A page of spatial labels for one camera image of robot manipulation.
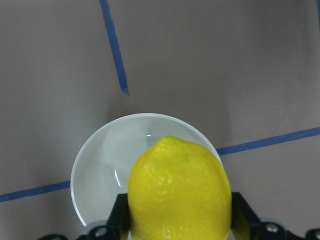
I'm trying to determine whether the yellow lemon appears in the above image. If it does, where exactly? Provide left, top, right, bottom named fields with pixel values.
left=128, top=136, right=232, bottom=240

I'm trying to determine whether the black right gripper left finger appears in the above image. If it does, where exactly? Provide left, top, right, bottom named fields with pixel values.
left=106, top=193, right=130, bottom=240

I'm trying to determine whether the white ceramic bowl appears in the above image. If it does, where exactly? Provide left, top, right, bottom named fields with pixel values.
left=70, top=113, right=219, bottom=226

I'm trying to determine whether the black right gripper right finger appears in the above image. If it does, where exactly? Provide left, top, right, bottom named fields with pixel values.
left=231, top=192, right=261, bottom=240

